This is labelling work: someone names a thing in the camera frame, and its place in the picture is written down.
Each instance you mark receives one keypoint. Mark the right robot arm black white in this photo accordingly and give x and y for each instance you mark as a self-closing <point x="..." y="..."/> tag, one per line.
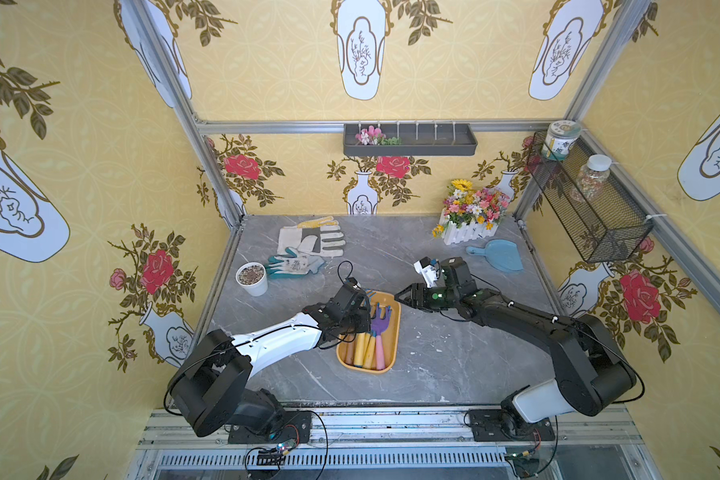
<point x="590" y="370"/>

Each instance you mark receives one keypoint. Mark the black wire mesh basket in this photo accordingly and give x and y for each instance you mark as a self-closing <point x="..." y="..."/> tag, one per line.
<point x="603" y="220"/>

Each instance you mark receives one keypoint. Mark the white lidded jar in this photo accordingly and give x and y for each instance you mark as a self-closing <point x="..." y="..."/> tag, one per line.
<point x="560" y="138"/>

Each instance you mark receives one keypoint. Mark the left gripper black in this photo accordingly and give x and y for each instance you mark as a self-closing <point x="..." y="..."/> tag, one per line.
<point x="359" y="315"/>

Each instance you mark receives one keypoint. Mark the teal white garden glove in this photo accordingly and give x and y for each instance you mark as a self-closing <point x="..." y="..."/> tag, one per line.
<point x="293" y="264"/>

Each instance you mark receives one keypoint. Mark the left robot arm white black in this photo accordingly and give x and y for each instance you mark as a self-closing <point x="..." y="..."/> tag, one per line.
<point x="210" y="387"/>

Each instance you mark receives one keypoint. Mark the white grey work glove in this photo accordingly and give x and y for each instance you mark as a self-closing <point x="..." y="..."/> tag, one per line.
<point x="321" y="237"/>

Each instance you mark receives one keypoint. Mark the white cup with pebbles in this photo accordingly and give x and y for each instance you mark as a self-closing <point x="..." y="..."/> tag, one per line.
<point x="252" y="278"/>

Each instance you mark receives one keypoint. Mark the purple rake pink handle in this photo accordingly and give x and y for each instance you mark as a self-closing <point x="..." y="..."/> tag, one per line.
<point x="379" y="324"/>

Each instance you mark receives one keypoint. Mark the left circuit board with wires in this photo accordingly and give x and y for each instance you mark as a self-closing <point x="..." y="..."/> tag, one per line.
<point x="262" y="463"/>

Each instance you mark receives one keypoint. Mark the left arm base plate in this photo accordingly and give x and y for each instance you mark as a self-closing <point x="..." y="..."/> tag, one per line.
<point x="290" y="425"/>

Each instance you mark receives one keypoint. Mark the light blue dustpan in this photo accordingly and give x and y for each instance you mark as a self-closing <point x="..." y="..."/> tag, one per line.
<point x="502" y="255"/>

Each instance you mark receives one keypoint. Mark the pink artificial flowers on shelf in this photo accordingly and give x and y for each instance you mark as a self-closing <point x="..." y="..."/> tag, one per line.
<point x="375" y="136"/>

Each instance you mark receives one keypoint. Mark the grey wall shelf tray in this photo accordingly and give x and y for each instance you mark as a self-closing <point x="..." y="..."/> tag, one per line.
<point x="418" y="139"/>

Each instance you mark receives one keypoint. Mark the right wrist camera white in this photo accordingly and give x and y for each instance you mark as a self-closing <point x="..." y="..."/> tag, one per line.
<point x="429" y="269"/>

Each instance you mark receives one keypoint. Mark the right circuit board with wires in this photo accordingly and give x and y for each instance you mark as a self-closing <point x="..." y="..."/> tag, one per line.
<point x="528" y="464"/>

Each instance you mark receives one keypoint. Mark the circuit board with wires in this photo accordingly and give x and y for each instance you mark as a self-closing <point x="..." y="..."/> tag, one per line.
<point x="528" y="464"/>
<point x="262" y="463"/>

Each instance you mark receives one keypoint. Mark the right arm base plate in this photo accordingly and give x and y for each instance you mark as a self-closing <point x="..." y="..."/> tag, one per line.
<point x="498" y="425"/>

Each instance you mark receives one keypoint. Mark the flowers in white fence planter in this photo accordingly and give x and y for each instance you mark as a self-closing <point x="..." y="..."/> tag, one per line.
<point x="470" y="213"/>

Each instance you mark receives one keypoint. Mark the yellow plastic storage tray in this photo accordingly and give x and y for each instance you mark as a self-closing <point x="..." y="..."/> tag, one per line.
<point x="390" y="336"/>

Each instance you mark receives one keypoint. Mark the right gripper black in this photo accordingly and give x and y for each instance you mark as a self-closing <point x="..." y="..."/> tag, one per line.
<point x="423" y="296"/>

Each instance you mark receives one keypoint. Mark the clear bottle colourful beads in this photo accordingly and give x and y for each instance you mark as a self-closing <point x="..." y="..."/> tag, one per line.
<point x="591" y="178"/>

